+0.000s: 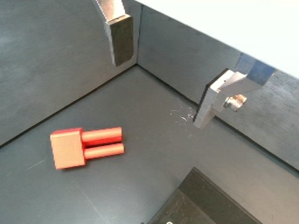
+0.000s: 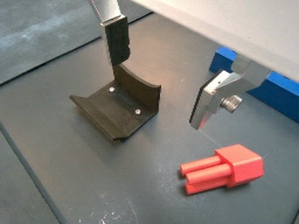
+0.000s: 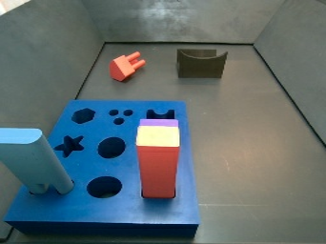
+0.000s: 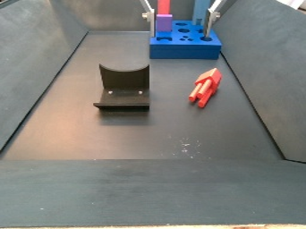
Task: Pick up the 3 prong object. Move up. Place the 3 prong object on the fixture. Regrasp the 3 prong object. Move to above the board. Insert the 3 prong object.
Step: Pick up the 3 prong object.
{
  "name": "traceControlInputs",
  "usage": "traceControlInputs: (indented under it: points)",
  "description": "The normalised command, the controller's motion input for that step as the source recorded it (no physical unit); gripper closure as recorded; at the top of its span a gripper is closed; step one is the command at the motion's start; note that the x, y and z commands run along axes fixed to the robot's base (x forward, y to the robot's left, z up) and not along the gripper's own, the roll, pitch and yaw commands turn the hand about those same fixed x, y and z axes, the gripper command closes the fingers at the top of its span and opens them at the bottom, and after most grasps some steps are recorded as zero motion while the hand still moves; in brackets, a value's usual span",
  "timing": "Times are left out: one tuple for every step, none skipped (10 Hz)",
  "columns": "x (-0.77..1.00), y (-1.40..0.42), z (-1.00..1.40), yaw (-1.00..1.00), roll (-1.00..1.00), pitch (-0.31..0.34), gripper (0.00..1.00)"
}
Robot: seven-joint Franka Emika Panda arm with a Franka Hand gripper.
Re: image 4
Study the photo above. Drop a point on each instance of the red three prong object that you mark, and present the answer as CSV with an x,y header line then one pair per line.
x,y
206,87

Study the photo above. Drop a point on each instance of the blue shape sorter block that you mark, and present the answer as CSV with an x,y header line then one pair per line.
x,y
184,43

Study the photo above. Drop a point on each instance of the purple peg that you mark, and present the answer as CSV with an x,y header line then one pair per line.
x,y
163,22

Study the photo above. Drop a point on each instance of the black curved fixture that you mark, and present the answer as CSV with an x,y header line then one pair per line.
x,y
125,89

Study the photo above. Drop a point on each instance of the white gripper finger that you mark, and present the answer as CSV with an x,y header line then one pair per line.
x,y
212,15
148,15

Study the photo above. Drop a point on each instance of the light blue peg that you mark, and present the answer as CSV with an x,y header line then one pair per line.
x,y
200,8

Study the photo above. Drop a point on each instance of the red square peg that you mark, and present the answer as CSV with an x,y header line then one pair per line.
x,y
163,6

